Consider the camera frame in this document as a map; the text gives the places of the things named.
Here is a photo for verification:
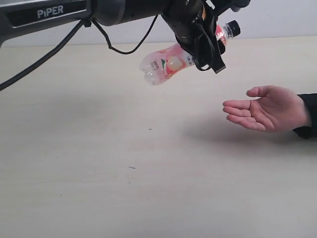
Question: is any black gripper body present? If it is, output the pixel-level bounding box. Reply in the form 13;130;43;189
162;0;226;73

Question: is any pink peach label bottle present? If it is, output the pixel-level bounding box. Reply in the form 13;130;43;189
139;20;241;85

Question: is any black sleeve forearm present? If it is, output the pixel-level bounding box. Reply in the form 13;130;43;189
293;93;317;139

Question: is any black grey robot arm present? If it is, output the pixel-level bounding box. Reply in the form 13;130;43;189
0;0;231;73

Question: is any person's open hand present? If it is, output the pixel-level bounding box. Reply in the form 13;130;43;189
222;85;310;133

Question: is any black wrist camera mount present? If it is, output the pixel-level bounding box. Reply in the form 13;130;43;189
211;0;251;16

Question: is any black cable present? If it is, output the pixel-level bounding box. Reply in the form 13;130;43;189
0;14;223;91

